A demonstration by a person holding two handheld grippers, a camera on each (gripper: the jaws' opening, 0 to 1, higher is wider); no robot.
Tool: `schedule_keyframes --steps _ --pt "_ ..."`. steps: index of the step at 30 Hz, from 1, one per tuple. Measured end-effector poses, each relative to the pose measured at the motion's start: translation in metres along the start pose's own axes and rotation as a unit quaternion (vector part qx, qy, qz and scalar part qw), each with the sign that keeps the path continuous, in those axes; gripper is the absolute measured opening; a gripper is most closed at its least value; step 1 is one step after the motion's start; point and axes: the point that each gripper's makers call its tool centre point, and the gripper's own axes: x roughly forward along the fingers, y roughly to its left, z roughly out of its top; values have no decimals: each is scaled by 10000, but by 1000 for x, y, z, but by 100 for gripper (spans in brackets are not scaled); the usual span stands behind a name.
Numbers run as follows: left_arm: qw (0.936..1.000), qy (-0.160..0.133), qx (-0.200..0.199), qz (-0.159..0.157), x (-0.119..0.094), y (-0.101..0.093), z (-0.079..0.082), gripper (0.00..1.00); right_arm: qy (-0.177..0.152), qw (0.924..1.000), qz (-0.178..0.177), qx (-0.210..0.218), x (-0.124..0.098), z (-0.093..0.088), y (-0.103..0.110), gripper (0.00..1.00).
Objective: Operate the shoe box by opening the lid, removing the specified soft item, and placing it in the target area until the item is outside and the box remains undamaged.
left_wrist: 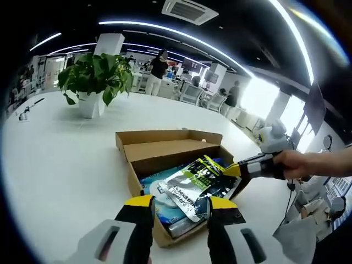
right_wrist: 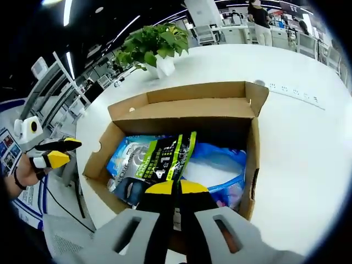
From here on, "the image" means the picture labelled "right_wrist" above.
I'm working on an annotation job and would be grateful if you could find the blue silver soft pouch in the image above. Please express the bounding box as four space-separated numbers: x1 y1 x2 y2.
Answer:
106 134 166 206

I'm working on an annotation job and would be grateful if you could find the white office chair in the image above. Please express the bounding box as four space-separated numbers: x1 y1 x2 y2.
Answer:
195 24 218 46
298 32 317 57

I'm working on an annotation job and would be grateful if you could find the black cable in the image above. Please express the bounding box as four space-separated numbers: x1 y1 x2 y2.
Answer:
41 173 96 232

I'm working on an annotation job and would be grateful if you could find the white power strip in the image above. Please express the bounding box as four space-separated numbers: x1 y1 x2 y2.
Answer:
268 82 327 111

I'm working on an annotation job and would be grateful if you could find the person's left hand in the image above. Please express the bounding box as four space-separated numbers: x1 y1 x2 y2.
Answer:
15 154 56 190

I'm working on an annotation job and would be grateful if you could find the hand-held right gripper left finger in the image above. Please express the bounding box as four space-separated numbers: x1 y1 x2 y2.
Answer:
79 180 178 264

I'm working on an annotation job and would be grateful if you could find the blue wet wipes packet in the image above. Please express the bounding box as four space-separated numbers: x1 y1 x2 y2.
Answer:
180 141 248 212

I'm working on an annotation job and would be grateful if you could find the brown cardboard shoe box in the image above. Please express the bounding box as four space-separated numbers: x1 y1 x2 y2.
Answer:
82 80 270 221

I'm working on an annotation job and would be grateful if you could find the grey mesh office chair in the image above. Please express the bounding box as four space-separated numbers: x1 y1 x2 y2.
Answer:
42 213 97 259

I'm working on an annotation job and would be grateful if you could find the green potted plant white pot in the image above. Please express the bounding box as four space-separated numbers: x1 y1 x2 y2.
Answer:
114 23 190 79

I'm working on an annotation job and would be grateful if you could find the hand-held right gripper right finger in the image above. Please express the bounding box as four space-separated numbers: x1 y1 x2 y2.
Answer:
177 180 303 264

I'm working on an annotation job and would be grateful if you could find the black green soft pouch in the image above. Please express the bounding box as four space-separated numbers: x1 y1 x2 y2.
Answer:
136 131 197 232

